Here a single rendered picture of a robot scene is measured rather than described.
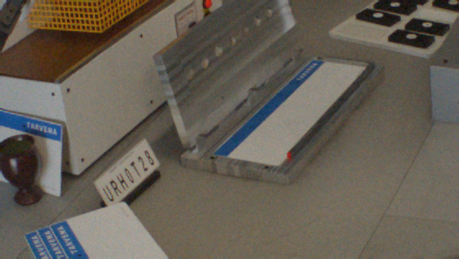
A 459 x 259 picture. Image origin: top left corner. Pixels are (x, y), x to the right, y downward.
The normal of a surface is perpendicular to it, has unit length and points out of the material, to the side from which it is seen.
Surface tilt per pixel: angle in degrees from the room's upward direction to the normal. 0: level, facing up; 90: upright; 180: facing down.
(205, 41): 79
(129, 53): 90
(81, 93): 90
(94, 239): 0
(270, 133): 0
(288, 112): 0
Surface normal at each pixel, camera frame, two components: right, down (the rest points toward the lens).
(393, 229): -0.12, -0.88
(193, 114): 0.83, -0.04
